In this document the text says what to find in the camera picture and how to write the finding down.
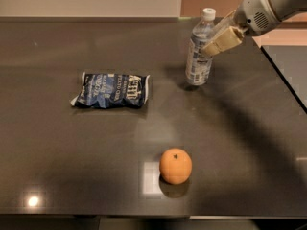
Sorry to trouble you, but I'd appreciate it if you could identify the clear plastic water bottle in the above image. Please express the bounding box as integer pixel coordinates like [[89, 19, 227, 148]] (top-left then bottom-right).
[[185, 8, 216, 86]]

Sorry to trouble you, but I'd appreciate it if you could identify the blue chips bag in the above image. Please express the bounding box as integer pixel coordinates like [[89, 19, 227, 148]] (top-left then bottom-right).
[[71, 72, 150, 109]]

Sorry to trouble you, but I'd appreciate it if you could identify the orange fruit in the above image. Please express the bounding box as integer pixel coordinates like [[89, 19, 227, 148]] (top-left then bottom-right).
[[159, 148, 192, 185]]

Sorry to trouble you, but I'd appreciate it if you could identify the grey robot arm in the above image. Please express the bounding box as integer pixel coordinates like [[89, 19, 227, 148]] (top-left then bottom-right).
[[201, 0, 307, 57]]

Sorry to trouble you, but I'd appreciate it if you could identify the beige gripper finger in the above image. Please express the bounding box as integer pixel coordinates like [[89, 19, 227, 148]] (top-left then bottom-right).
[[213, 11, 237, 35], [201, 26, 244, 57]]

